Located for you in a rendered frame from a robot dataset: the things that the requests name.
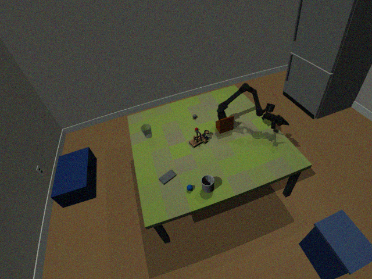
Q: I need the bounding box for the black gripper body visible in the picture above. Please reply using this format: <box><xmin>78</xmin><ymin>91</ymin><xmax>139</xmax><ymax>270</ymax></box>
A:
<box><xmin>270</xmin><ymin>114</ymin><xmax>283</xmax><ymax>126</ymax></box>

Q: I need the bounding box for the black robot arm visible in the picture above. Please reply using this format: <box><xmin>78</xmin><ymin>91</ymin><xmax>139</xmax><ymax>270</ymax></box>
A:
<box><xmin>217</xmin><ymin>83</ymin><xmax>277</xmax><ymax>129</ymax></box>

